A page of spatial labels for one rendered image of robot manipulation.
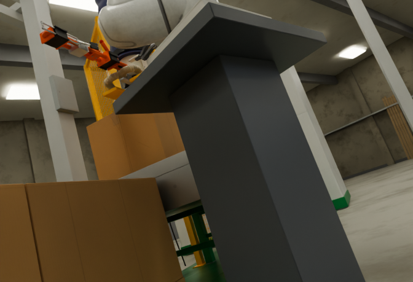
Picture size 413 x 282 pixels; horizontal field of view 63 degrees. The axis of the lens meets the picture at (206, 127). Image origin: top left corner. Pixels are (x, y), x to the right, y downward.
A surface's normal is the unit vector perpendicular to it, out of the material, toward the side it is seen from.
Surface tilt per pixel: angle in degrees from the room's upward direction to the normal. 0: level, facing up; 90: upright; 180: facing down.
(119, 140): 90
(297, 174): 90
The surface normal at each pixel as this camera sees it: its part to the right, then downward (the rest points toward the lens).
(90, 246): 0.86, -0.38
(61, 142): -0.41, -0.11
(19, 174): 0.61, -0.40
